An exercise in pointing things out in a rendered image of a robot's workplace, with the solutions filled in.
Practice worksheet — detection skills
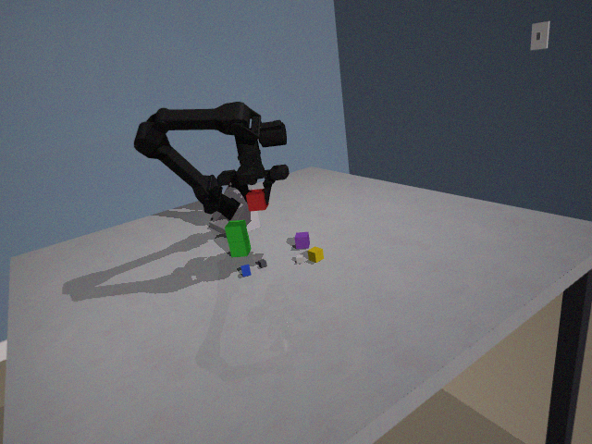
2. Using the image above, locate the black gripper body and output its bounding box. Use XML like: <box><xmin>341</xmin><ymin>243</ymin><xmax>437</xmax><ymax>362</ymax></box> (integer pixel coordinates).
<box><xmin>217</xmin><ymin>148</ymin><xmax>289</xmax><ymax>186</ymax></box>

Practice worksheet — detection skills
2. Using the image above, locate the green block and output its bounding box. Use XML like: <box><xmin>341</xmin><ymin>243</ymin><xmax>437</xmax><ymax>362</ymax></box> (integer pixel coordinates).
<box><xmin>225</xmin><ymin>220</ymin><xmax>248</xmax><ymax>242</ymax></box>
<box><xmin>228</xmin><ymin>235</ymin><xmax>251</xmax><ymax>257</ymax></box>

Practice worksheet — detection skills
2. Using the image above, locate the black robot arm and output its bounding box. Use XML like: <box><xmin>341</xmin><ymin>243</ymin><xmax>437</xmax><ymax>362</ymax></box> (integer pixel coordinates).
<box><xmin>134</xmin><ymin>102</ymin><xmax>287</xmax><ymax>220</ymax></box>

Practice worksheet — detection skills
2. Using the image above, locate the red block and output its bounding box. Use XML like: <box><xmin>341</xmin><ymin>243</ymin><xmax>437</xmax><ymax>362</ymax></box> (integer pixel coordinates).
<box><xmin>246</xmin><ymin>189</ymin><xmax>269</xmax><ymax>212</ymax></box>

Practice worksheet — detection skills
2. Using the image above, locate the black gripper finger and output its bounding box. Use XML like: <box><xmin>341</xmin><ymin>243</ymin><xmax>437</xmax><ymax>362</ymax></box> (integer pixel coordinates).
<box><xmin>263</xmin><ymin>180</ymin><xmax>275</xmax><ymax>204</ymax></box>
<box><xmin>231</xmin><ymin>185</ymin><xmax>249</xmax><ymax>203</ymax></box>

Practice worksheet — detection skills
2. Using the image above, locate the purple block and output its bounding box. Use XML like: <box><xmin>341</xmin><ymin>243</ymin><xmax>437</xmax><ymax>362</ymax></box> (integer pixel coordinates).
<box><xmin>295</xmin><ymin>232</ymin><xmax>310</xmax><ymax>249</ymax></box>

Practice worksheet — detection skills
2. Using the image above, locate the yellow block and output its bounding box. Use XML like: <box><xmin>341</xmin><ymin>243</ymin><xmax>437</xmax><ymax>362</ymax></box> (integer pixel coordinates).
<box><xmin>307</xmin><ymin>247</ymin><xmax>324</xmax><ymax>263</ymax></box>

